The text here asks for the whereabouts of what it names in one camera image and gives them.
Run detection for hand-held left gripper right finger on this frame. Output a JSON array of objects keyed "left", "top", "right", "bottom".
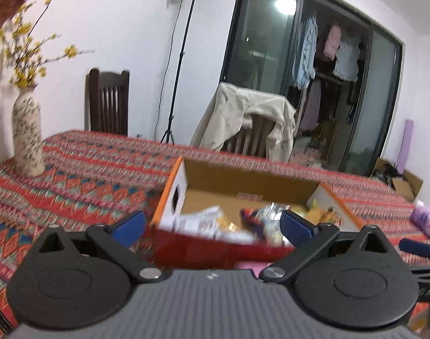
[{"left": 259, "top": 210, "right": 395, "bottom": 285}]

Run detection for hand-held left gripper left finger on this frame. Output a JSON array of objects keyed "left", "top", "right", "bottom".
[{"left": 38, "top": 210, "right": 166, "bottom": 284}]

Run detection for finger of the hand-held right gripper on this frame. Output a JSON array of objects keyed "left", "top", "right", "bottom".
[{"left": 399, "top": 238, "right": 430, "bottom": 265}]

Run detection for white snack packet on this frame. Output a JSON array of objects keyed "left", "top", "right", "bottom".
[{"left": 174, "top": 207, "right": 237, "bottom": 239}]

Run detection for red and orange cardboard box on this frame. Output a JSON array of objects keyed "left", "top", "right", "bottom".
[{"left": 150, "top": 156, "right": 366, "bottom": 269}]

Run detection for pale yellow snack packet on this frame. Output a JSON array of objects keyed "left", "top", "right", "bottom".
[{"left": 307, "top": 207, "right": 343, "bottom": 228}]

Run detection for purple tissue pack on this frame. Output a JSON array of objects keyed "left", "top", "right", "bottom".
[{"left": 409, "top": 199, "right": 430, "bottom": 239}]

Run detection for open brown cardboard box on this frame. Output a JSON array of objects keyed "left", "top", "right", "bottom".
[{"left": 370, "top": 157, "right": 424, "bottom": 202}]

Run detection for brown slatted wooden chair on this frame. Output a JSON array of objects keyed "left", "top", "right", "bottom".
[{"left": 224, "top": 115, "right": 275, "bottom": 158}]

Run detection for purple rolled yoga mat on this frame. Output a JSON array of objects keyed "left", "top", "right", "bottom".
[{"left": 395, "top": 119, "right": 415, "bottom": 173}]

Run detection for mauve hanging garment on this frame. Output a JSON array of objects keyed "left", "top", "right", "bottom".
[{"left": 300, "top": 79, "right": 323, "bottom": 131}]

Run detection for dark wooden chair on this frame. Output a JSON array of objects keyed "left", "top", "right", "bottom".
[{"left": 86, "top": 68, "right": 131, "bottom": 136}]

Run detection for beige jacket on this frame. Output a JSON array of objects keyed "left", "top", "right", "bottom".
[{"left": 190, "top": 82, "right": 297, "bottom": 163}]

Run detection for floral ceramic vase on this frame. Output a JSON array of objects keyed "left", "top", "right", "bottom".
[{"left": 12, "top": 88, "right": 46, "bottom": 177}]

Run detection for light blue hanging garment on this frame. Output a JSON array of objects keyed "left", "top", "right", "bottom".
[{"left": 293, "top": 16, "right": 319, "bottom": 89}]

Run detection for white hanging top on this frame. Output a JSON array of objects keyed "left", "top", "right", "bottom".
[{"left": 333, "top": 33, "right": 362, "bottom": 82}]

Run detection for black light stand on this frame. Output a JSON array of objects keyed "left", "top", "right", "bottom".
[{"left": 160, "top": 0, "right": 209, "bottom": 144}]

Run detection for yellow flower branches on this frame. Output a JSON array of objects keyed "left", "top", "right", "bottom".
[{"left": 0, "top": 0, "right": 95, "bottom": 90}]

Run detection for pink hanging top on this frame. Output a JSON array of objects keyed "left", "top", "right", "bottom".
[{"left": 323, "top": 25, "right": 343, "bottom": 60}]

